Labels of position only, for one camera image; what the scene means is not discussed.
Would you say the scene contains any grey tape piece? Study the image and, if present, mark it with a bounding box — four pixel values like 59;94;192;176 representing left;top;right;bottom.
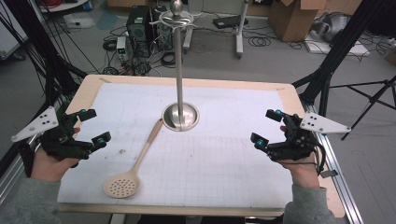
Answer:
319;169;339;179

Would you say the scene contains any black computer tower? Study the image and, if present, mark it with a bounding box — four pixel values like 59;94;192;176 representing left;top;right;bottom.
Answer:
125;5;154;59

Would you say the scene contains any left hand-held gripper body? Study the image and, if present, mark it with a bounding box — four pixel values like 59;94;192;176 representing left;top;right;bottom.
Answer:
11;105;94;161

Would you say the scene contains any small bench power supply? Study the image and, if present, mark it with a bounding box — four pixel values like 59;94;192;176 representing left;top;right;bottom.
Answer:
116;35;129;62

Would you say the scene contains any white flat board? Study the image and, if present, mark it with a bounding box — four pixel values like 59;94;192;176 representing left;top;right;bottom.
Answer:
304;32;372;58

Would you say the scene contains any black tripod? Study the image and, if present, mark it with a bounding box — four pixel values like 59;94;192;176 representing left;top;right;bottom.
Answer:
330;74;396;141

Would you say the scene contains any mesh-front computer tower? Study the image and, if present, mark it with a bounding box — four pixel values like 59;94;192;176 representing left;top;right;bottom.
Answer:
152;6;174;52

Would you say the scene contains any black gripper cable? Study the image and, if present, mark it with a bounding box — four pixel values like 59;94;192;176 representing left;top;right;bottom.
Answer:
311;141;328;175

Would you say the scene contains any black sleeved cable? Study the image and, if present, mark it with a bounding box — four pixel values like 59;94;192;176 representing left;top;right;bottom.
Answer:
17;139;35;178

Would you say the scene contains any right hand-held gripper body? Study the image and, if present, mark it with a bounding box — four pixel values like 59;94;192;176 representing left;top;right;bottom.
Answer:
266;111;352;162

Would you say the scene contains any black frame stand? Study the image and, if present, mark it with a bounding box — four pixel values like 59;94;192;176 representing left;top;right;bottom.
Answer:
0;0;88;108
292;0;396;118

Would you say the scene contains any person's left hand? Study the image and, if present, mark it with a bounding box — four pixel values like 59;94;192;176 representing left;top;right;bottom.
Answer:
31;145;80;183

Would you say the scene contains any coiled black cable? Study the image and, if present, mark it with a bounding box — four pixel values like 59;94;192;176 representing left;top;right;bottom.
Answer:
247;36;272;48
161;51;177;67

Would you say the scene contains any black flat device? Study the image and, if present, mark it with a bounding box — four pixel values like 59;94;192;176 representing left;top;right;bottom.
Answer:
212;14;249;30

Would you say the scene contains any silver grey bag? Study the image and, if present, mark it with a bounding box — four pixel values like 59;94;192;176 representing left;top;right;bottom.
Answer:
311;11;351;43

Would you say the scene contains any brown cardboard box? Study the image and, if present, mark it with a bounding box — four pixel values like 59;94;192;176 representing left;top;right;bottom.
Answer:
268;0;363;43

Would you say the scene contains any white metal stand leg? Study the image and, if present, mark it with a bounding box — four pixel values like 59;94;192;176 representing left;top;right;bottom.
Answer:
234;0;250;60

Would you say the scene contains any beige slotted spoon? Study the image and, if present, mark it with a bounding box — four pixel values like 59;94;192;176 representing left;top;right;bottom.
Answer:
102;118;164;199

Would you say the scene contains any white grid mat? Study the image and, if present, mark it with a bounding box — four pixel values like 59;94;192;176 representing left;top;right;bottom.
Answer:
57;82;293;209

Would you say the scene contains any aluminium rail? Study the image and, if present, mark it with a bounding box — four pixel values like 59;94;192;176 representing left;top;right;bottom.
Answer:
303;102;365;224

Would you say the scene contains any steel utensil stand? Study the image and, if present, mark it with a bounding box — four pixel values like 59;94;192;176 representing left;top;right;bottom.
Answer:
148;0;200;133

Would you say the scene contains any person's right hand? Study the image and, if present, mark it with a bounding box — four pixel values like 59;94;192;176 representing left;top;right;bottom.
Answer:
278;157;321;189

